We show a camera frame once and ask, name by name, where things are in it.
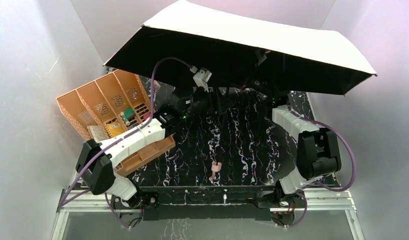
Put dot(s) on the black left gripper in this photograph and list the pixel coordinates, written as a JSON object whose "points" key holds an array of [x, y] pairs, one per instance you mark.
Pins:
{"points": [[198, 100]]}

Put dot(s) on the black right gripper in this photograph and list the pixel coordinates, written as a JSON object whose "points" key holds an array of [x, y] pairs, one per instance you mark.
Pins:
{"points": [[268, 92]]}

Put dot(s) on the black and pink folding umbrella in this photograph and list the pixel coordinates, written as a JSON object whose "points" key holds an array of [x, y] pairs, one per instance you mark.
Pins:
{"points": [[186, 34]]}

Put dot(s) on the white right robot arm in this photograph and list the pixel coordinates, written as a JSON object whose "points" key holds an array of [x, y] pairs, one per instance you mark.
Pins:
{"points": [[317, 152]]}

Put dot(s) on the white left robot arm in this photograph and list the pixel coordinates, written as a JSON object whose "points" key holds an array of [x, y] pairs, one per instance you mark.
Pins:
{"points": [[98, 160]]}

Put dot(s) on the pink eraser block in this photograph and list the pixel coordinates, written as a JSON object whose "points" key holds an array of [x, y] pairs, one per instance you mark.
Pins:
{"points": [[146, 116]]}

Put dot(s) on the orange plastic desk organizer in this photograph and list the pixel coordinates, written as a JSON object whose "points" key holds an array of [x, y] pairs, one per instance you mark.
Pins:
{"points": [[101, 101]]}

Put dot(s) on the yellow notebook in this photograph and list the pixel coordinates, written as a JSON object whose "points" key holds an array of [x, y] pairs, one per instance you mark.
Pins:
{"points": [[114, 129]]}

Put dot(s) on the white paper pad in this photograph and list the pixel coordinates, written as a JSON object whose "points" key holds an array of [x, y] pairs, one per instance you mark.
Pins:
{"points": [[96, 133]]}

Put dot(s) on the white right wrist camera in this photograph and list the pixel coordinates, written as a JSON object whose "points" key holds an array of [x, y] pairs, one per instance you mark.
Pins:
{"points": [[261, 55]]}

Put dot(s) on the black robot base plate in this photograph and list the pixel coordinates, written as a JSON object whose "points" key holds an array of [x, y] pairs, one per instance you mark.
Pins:
{"points": [[260, 203]]}

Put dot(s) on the aluminium frame rail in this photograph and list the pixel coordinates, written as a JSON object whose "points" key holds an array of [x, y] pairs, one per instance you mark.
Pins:
{"points": [[315, 199]]}

